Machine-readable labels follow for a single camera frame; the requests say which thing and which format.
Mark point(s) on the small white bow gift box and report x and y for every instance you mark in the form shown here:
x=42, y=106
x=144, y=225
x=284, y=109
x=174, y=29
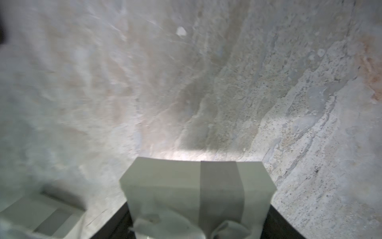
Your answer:
x=45, y=215

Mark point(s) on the white gift box lid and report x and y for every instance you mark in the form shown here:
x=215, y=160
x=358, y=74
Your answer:
x=170, y=199

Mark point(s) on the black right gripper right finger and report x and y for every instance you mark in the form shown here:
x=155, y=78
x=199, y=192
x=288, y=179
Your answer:
x=277, y=227

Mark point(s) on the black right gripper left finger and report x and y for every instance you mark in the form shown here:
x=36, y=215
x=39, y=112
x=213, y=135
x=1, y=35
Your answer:
x=118, y=226

